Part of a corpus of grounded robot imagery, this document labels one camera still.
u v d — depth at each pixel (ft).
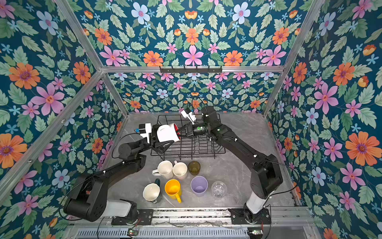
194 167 2.86
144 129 1.89
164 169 2.85
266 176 1.46
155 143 2.05
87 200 1.39
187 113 2.25
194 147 3.13
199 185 2.70
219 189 2.73
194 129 2.13
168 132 1.98
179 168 2.81
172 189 2.69
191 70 3.03
